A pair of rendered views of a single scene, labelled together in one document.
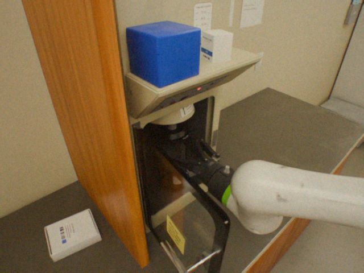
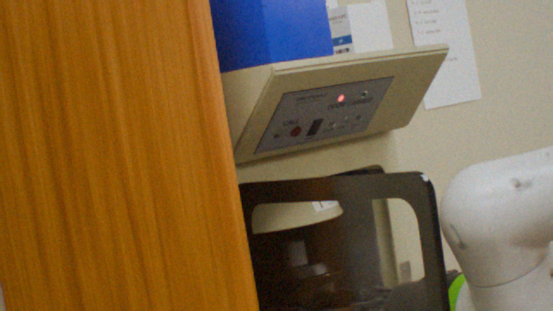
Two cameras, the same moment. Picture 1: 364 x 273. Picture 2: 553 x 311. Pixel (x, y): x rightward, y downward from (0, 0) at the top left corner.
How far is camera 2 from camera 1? 0.82 m
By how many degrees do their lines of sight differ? 33
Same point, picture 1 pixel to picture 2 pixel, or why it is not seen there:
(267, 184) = (493, 174)
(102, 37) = not seen: outside the picture
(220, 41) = (361, 14)
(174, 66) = (291, 29)
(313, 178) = not seen: outside the picture
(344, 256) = not seen: outside the picture
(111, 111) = (202, 92)
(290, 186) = (530, 161)
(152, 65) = (255, 29)
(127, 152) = (230, 187)
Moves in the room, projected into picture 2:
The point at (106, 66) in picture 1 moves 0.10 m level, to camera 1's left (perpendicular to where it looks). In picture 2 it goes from (193, 17) to (98, 34)
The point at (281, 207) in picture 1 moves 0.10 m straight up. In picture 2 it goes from (528, 201) to (514, 102)
